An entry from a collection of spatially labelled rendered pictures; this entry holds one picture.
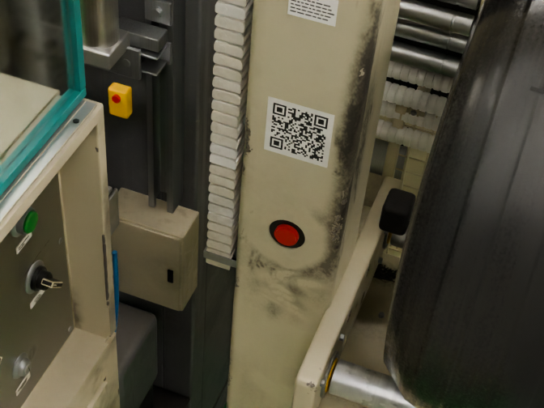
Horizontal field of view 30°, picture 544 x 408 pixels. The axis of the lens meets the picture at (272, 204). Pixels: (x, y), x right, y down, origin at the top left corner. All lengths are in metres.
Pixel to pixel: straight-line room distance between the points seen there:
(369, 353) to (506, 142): 0.60
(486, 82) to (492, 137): 0.05
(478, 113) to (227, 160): 0.37
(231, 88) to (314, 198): 0.16
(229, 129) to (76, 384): 0.37
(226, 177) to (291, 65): 0.21
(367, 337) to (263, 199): 0.35
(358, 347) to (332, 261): 0.25
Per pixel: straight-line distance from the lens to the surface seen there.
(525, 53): 0.93
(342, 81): 1.05
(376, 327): 1.47
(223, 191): 1.22
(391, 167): 1.64
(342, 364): 1.27
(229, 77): 1.11
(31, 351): 1.22
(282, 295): 1.29
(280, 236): 1.21
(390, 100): 1.55
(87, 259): 1.21
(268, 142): 1.13
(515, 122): 0.91
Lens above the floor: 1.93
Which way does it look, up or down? 44 degrees down
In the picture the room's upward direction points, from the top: 6 degrees clockwise
